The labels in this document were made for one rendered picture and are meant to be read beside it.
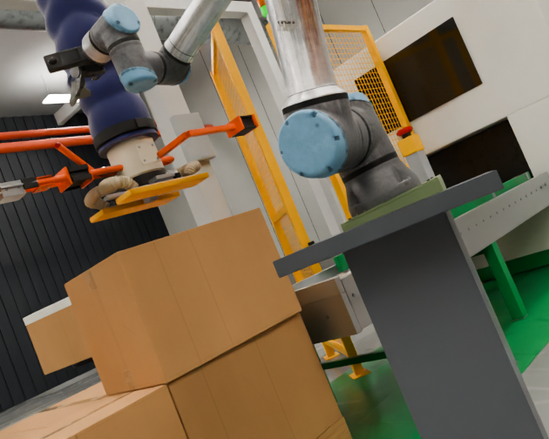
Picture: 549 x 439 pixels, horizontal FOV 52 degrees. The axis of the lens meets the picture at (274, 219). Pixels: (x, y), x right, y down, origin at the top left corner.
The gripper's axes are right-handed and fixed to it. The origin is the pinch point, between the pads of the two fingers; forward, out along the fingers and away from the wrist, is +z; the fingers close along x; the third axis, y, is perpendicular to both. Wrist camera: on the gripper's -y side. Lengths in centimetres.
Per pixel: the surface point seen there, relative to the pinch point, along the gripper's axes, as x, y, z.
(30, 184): -25.0, -13.5, 13.3
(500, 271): -122, 183, -20
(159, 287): -68, 4, -3
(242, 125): -26, 54, -13
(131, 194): -37.1, 11.3, 3.2
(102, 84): 3.5, 21.0, 9.1
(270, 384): -110, 31, -2
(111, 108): -5.0, 21.0, 9.4
